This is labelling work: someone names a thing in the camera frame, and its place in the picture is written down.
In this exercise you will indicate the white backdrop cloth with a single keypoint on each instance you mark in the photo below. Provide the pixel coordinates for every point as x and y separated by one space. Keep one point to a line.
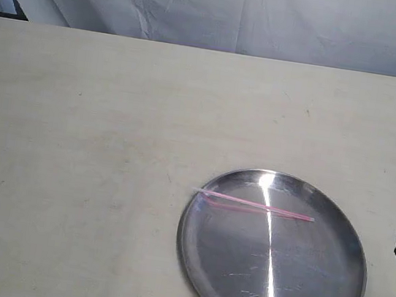
349 34

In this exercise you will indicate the thin purple strip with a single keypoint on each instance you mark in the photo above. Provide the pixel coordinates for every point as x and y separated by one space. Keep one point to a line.
256 205

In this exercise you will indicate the round steel plate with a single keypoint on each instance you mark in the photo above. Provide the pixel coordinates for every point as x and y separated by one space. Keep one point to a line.
226 249

